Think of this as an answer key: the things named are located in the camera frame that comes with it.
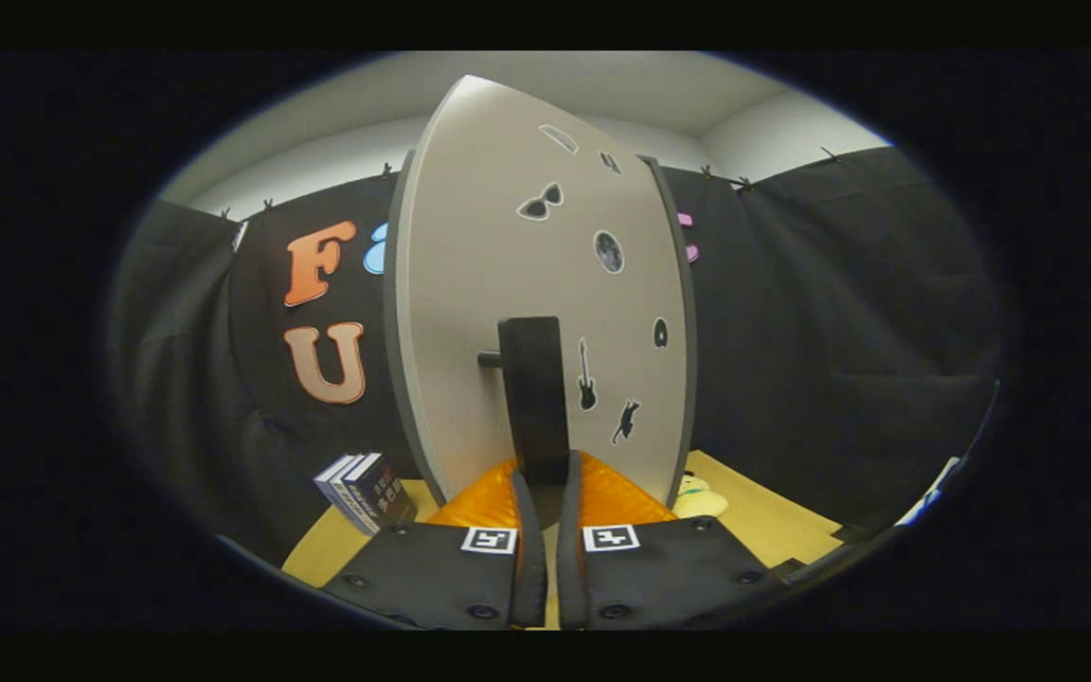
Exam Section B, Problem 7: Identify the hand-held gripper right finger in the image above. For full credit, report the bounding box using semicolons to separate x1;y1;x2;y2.
557;450;793;631

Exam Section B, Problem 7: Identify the dark blue book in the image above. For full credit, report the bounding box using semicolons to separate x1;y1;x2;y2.
330;453;381;536
313;455;362;531
345;452;419;533

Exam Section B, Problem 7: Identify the white cabinet door black handle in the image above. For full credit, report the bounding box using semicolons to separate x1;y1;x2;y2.
385;74;698;512

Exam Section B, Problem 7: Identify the dark grey cabinet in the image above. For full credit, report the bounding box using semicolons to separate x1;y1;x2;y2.
383;147;700;512

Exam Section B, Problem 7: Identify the yellow plush toy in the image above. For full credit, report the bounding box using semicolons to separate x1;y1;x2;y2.
673;472;728;519

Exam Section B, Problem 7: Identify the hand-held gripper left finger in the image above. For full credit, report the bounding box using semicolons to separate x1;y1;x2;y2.
318;458;548;631

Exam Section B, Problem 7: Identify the white side table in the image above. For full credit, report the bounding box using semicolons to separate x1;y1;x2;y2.
896;457;961;527

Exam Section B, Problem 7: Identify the black backdrop cloth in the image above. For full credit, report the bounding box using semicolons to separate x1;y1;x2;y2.
110;147;1001;569

